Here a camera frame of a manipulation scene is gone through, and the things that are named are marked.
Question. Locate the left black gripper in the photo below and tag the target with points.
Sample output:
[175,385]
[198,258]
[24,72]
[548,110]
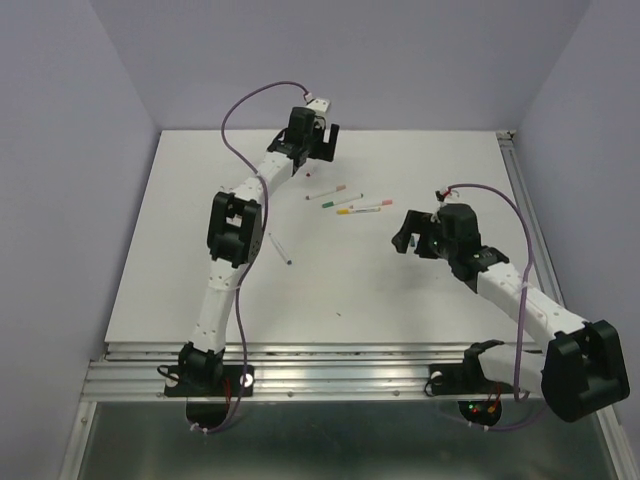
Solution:
[323,150]

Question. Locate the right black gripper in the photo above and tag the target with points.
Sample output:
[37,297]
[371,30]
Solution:
[414,222]

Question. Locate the peach capped marker pen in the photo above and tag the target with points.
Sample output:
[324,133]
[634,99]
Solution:
[325,192]

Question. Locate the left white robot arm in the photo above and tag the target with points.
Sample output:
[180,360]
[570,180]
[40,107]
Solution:
[234,239]

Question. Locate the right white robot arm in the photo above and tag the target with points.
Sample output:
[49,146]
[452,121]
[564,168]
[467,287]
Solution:
[579,366]

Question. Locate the pink capped marker pen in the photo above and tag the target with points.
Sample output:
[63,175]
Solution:
[369,205]

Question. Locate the green capped marker pen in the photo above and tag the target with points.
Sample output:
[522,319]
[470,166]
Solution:
[342,201]

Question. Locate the yellow capped marker pen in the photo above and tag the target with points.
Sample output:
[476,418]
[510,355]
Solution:
[350,211]

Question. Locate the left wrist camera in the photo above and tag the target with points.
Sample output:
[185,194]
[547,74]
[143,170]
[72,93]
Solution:
[320,106]

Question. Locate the aluminium right side rail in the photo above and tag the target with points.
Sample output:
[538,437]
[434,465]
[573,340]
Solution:
[545,273]

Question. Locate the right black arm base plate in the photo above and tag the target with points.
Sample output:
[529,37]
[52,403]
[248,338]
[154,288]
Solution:
[461,380]

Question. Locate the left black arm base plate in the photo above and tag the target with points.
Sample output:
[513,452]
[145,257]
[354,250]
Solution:
[177,385]

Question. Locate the aluminium front rail frame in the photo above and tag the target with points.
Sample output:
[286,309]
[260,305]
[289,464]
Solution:
[325,411]

